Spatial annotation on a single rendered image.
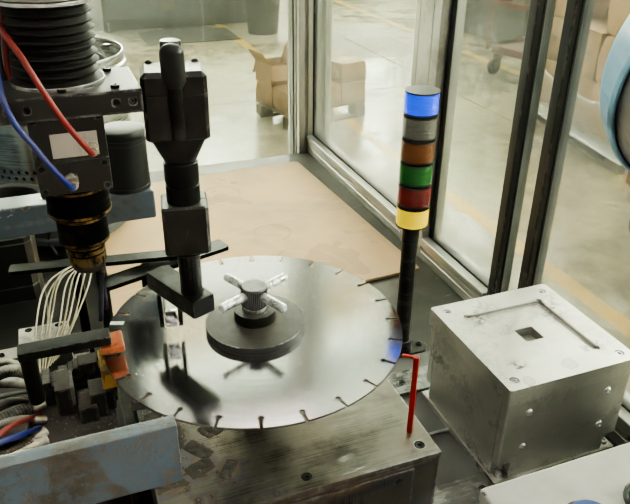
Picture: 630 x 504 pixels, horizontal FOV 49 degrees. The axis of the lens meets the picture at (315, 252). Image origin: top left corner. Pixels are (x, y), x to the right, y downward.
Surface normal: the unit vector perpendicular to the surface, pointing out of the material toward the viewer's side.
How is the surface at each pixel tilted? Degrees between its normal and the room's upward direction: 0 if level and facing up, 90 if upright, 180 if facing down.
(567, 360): 0
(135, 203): 90
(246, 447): 0
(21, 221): 90
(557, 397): 90
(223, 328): 5
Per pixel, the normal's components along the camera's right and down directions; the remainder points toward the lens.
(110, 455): 0.36, 0.45
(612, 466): 0.01, -0.88
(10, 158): -0.20, 0.47
